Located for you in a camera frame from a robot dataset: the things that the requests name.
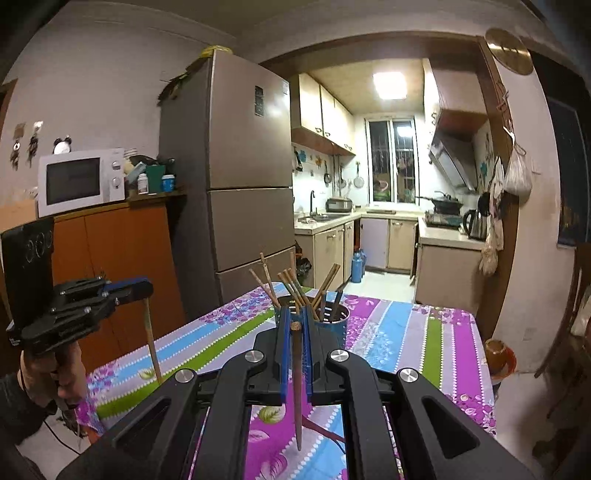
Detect gold round wall clock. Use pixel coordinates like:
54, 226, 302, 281
485, 28, 534, 76

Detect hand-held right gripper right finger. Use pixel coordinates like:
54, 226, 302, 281
302, 318, 536, 480

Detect beige kitchen base cabinets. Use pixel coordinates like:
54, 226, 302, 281
294, 210, 486, 315

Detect floral striped tablecloth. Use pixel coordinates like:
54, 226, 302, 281
76, 285, 498, 480

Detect dark window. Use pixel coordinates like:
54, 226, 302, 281
547, 97, 583, 246

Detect brown wooden doorway frame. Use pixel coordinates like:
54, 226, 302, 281
257, 31, 523, 343

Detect white hanging cloth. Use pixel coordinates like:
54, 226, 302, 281
488, 157, 505, 219

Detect long beige wall cabinet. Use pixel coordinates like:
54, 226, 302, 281
291, 73, 356, 156

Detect steel electric kettle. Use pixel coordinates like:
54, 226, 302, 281
462, 209, 489, 241

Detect barred kitchen window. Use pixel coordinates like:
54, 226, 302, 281
364, 117, 417, 204

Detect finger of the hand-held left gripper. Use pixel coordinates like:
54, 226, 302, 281
18, 295, 122, 356
53, 276, 154, 306

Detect black cable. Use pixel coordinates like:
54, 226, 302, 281
18, 401, 94, 456

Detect flower wall decal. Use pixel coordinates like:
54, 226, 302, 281
477, 134, 493, 179

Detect perforated metal chopstick holder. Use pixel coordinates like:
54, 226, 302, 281
274, 295, 350, 357

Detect hanging feather ornament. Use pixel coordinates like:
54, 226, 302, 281
26, 121, 44, 167
10, 122, 24, 172

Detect white microwave oven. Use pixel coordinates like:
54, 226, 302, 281
37, 148, 127, 218

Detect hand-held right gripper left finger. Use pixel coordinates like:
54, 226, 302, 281
58, 307, 296, 480

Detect dark brown chopstick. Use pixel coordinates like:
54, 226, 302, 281
289, 322, 305, 452

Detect kitchen ceiling light panel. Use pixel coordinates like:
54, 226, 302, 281
372, 71, 408, 100

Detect orange wooden cabinet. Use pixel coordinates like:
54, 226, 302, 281
0, 191, 186, 370

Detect cardboard box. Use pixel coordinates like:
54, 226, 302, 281
0, 198, 38, 232

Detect red hanging knot ornament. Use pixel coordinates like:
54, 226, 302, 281
493, 80, 516, 133

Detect light wooden chopstick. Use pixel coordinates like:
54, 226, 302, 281
141, 298, 164, 387

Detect white hanging plastic bag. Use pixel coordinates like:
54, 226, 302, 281
503, 143, 533, 202

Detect beige hanging bag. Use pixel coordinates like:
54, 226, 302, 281
478, 217, 501, 277

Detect gas stove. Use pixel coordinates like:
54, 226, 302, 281
423, 210, 463, 228

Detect brown clay pot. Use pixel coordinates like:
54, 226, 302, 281
482, 339, 517, 382

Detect beige three-door refrigerator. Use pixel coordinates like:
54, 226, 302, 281
158, 50, 297, 320

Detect bunch of wooden chopsticks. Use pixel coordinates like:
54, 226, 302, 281
249, 251, 345, 324

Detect beige cabinet above range hood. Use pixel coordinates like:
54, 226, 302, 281
422, 58, 489, 140

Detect steel range hood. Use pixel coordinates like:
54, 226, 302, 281
427, 129, 479, 193

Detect person's left forearm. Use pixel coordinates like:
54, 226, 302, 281
0, 373, 62, 446

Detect green box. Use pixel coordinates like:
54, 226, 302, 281
145, 165, 166, 193

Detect black wok with lid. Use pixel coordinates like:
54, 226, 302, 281
415, 191, 463, 206

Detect person's left hand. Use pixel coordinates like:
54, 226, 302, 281
21, 342, 86, 411

